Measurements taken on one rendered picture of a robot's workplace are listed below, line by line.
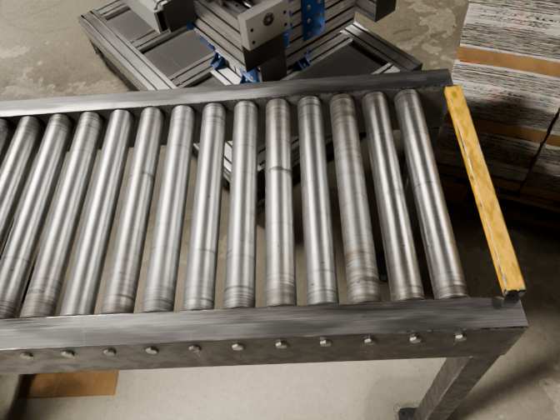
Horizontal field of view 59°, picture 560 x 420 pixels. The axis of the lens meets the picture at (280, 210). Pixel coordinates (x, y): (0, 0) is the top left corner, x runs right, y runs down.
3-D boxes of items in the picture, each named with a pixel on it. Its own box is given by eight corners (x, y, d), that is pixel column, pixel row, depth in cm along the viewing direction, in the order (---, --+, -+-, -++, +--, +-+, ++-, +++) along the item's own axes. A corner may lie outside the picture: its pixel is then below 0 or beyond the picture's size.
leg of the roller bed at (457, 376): (429, 417, 138) (495, 323, 83) (432, 439, 135) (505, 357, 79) (407, 417, 139) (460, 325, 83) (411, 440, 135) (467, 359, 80)
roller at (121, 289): (168, 119, 106) (162, 102, 102) (135, 331, 80) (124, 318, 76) (146, 121, 107) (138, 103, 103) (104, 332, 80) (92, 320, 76)
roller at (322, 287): (322, 108, 104) (321, 90, 100) (340, 322, 78) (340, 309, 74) (297, 110, 105) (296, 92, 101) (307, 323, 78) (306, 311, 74)
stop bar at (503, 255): (460, 91, 97) (462, 83, 95) (526, 297, 72) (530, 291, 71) (443, 92, 97) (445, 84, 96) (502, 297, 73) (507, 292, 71)
